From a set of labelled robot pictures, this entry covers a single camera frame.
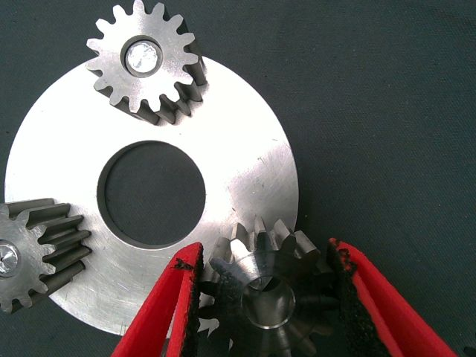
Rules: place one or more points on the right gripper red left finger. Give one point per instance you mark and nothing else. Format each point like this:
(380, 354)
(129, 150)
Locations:
(167, 316)

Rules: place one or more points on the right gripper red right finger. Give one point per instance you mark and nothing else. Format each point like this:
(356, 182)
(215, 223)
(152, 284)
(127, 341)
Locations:
(379, 320)

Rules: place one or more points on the small steel bevel gear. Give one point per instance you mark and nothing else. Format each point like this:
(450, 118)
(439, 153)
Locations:
(245, 267)

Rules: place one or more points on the steel pinion gear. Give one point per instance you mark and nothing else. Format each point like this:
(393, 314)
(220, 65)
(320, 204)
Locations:
(108, 70)
(26, 238)

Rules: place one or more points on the round metal plate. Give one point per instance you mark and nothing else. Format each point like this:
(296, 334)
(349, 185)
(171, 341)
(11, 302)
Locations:
(74, 148)

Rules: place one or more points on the dark grey table cloth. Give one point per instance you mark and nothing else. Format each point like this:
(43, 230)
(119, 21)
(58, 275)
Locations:
(372, 111)

